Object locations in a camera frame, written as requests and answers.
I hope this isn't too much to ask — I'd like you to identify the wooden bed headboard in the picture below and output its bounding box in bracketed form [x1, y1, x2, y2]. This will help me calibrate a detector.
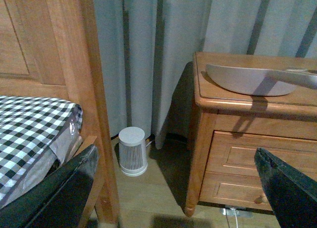
[0, 0, 119, 228]

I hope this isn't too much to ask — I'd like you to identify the wooden nightstand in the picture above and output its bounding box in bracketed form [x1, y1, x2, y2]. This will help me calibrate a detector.
[183, 52, 317, 217]

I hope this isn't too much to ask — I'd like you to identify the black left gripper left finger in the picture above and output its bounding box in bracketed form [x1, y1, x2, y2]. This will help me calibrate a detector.
[0, 145, 99, 228]

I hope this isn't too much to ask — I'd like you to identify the black white checkered bedsheet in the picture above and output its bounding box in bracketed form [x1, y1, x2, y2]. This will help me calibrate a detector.
[0, 96, 83, 207]

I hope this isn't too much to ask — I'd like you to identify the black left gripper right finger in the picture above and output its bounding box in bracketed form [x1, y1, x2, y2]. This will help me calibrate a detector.
[254, 148, 317, 228]

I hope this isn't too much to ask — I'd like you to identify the white cable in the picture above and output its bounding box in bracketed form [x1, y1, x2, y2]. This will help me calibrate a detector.
[225, 206, 240, 228]

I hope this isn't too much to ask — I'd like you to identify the beige plastic dustpan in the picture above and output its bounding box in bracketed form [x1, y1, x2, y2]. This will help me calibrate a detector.
[206, 64, 317, 97]

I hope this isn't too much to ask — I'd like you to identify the round wooden drawer knob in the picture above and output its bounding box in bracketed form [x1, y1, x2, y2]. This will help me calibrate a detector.
[254, 196, 265, 204]

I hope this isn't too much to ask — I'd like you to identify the white slatted trash bin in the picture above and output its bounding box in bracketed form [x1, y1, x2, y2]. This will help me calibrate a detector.
[118, 126, 148, 177]

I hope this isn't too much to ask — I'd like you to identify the white power strip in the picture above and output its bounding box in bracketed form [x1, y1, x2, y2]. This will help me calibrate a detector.
[219, 208, 253, 218]

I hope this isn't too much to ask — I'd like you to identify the light grey curtain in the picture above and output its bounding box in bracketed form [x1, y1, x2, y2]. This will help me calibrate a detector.
[94, 0, 317, 149]

